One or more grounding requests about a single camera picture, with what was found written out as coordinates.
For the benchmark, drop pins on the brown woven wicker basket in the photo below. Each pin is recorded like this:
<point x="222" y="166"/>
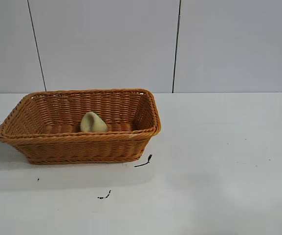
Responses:
<point x="82" y="147"/>

